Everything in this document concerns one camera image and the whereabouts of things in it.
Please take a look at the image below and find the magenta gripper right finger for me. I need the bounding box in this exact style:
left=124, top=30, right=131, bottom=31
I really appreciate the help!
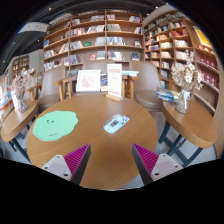
left=132, top=144, right=182, bottom=185

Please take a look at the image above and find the round wooden side table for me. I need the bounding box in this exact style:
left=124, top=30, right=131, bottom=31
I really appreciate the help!
left=1, top=101, right=38, bottom=159
left=158, top=100, right=218, bottom=167

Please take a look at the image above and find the wooden bookshelf right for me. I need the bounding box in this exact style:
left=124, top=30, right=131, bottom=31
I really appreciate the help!
left=143, top=9, right=219, bottom=116

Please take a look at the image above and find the white framed picture card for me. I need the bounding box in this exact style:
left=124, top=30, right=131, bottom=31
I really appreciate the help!
left=76, top=70, right=101, bottom=92

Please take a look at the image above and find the white sign in wooden stand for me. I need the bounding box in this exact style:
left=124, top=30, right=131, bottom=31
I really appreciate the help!
left=107, top=64, right=122, bottom=101

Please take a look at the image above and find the beige armchair left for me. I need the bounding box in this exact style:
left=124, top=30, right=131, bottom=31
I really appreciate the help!
left=37, top=66, right=66, bottom=113

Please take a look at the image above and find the stack of books on chair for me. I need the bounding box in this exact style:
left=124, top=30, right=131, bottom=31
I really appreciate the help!
left=157, top=88, right=179, bottom=103

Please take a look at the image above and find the white transparent computer mouse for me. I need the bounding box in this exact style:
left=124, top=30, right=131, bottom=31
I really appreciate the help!
left=103, top=114, right=129, bottom=134

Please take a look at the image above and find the green blob-shaped mouse pad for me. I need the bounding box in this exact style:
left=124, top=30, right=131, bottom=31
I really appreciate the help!
left=33, top=111, right=78, bottom=141

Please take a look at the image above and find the glass vase with dried flowers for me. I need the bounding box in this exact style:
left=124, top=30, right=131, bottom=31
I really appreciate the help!
left=171, top=50, right=203, bottom=114

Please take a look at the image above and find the wooden bookshelf centre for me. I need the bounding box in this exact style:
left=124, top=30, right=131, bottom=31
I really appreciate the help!
left=43, top=9, right=144, bottom=76

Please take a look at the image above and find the left vase with dried flowers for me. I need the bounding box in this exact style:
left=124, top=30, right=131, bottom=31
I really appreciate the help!
left=9, top=68, right=37, bottom=113

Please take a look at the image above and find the beige armchair right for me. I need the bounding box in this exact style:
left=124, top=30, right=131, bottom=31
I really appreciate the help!
left=128, top=60, right=166, bottom=112

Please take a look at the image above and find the left round wooden side table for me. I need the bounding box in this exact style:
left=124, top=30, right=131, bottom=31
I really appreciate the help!
left=1, top=101, right=38, bottom=159

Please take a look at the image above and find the beige armchair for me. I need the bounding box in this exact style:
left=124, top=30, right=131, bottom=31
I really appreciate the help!
left=75, top=59, right=114, bottom=95
left=128, top=60, right=166, bottom=112
left=37, top=66, right=66, bottom=113

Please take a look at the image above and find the right round wooden side table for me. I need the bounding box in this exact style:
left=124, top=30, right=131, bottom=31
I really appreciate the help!
left=158, top=100, right=218, bottom=167

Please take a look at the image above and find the wooden bookshelf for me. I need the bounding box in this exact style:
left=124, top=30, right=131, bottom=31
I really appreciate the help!
left=143, top=9, right=219, bottom=116
left=43, top=9, right=144, bottom=76

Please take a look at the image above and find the beige armchair centre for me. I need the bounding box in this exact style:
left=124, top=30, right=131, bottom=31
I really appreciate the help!
left=75, top=59, right=114, bottom=95

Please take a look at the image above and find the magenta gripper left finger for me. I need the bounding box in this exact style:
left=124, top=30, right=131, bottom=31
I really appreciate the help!
left=42, top=144, right=91, bottom=185

